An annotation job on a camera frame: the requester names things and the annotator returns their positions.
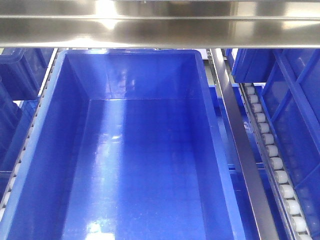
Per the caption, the blue bin right side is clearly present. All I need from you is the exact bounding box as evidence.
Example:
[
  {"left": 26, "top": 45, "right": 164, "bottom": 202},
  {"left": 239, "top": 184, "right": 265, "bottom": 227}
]
[{"left": 261, "top": 48, "right": 320, "bottom": 240}]

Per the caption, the blue bin upper back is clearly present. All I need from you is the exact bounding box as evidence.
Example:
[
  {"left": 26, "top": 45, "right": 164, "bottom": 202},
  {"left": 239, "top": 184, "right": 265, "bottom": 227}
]
[{"left": 226, "top": 48, "right": 280, "bottom": 83}]

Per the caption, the steel shelf rack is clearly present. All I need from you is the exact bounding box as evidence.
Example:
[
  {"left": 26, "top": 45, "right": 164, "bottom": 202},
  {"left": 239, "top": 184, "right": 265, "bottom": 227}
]
[{"left": 0, "top": 0, "right": 320, "bottom": 240}]

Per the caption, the large blue plastic bin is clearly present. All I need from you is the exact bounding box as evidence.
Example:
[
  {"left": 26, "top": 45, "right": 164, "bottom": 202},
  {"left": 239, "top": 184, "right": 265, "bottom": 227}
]
[{"left": 0, "top": 49, "right": 246, "bottom": 240}]

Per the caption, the white roller track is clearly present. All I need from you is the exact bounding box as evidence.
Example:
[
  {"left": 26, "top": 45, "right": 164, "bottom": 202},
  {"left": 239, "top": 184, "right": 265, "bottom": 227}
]
[{"left": 239, "top": 83, "right": 312, "bottom": 240}]

